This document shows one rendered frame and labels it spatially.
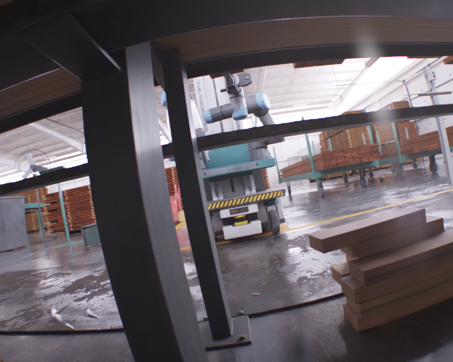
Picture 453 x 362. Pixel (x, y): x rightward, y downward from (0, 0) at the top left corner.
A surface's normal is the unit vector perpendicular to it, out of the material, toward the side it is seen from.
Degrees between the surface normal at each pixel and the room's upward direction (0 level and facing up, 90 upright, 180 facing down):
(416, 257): 90
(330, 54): 90
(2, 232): 94
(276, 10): 180
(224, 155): 90
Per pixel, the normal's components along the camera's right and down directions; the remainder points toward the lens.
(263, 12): 0.18, 0.98
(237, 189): 0.06, -0.02
